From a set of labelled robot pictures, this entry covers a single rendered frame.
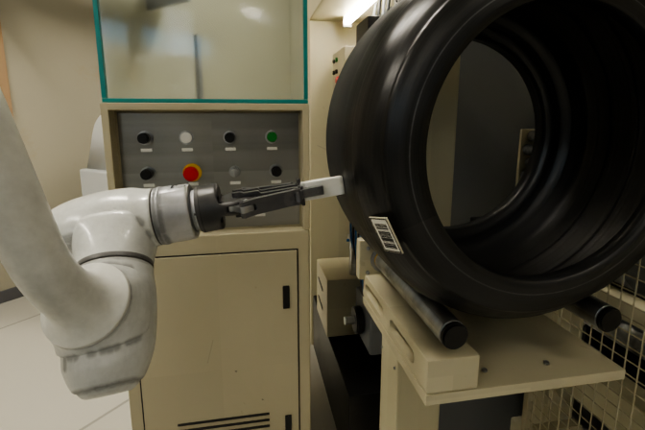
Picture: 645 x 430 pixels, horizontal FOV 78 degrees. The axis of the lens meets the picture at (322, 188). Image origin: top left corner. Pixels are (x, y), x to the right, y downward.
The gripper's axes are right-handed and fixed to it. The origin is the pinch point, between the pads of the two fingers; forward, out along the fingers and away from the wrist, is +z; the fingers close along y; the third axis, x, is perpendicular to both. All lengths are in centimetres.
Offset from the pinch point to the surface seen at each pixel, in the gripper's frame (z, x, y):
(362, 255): 10.6, 22.2, 22.5
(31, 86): -150, -53, 245
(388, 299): 11.6, 27.2, 8.9
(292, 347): -9, 59, 50
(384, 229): 6.4, 5.4, -10.9
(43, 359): -134, 94, 146
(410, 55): 12.4, -18.1, -11.7
